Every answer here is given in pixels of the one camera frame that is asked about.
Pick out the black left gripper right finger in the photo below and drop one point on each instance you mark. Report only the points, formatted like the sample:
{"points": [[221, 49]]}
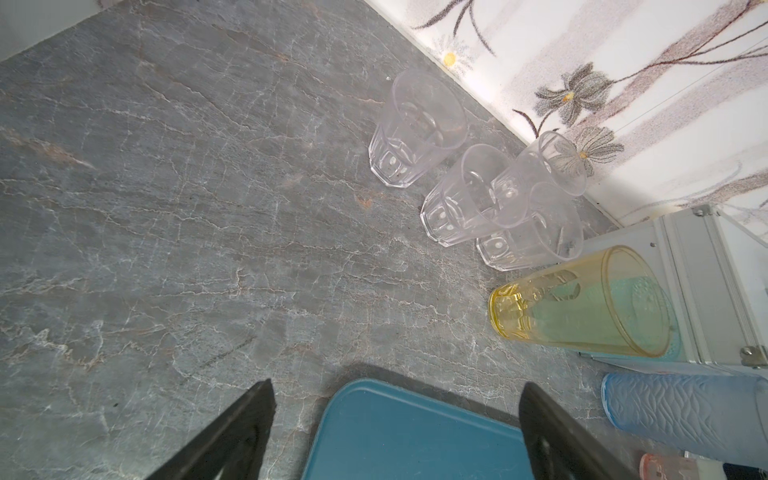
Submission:
{"points": [[558, 447]]}

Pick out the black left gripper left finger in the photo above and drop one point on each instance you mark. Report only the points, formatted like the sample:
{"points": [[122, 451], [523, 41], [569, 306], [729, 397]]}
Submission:
{"points": [[230, 447]]}

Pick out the pink plastic cup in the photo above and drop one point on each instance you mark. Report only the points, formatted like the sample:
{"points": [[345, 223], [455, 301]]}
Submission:
{"points": [[662, 467]]}

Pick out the teal plastic tray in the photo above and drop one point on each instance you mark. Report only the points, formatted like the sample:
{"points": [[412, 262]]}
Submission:
{"points": [[374, 430]]}

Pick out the yellow plastic cup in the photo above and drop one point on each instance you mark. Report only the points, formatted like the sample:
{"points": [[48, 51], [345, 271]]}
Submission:
{"points": [[548, 306]]}

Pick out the blue plastic cup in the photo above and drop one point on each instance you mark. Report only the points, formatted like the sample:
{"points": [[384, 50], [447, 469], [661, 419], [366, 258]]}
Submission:
{"points": [[723, 418]]}

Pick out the clear faceted glass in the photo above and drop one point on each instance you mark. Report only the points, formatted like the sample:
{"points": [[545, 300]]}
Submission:
{"points": [[483, 192], [422, 123], [551, 231]]}

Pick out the teal plastic cup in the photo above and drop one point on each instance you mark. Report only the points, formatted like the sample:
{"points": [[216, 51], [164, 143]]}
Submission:
{"points": [[629, 317]]}

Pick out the silver aluminium first aid case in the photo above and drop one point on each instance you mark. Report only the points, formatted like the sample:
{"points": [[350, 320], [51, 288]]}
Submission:
{"points": [[715, 273]]}

